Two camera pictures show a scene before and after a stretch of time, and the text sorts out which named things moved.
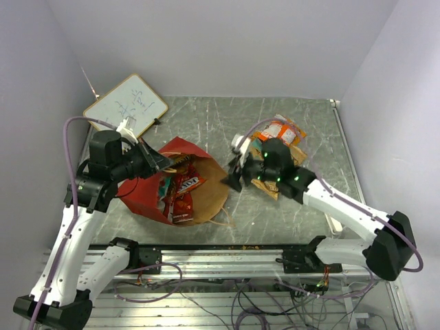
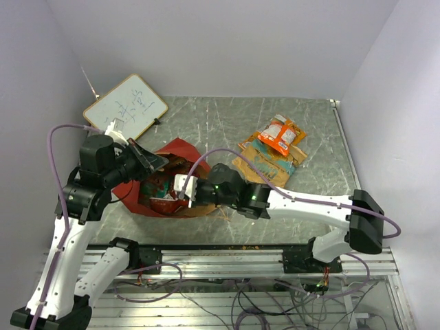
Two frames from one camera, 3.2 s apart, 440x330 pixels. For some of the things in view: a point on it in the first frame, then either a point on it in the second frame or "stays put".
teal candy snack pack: [163, 192] to [155, 189]
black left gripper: [154, 161] stays put
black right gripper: [232, 179] to [197, 200]
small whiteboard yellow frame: [131, 97] stays put
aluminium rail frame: [216, 288] stays put
